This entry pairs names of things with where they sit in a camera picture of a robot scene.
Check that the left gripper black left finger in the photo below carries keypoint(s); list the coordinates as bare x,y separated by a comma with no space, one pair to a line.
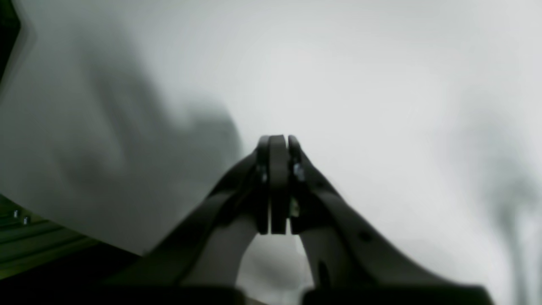
207,247

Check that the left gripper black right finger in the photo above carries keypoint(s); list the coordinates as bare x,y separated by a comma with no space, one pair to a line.
343,249

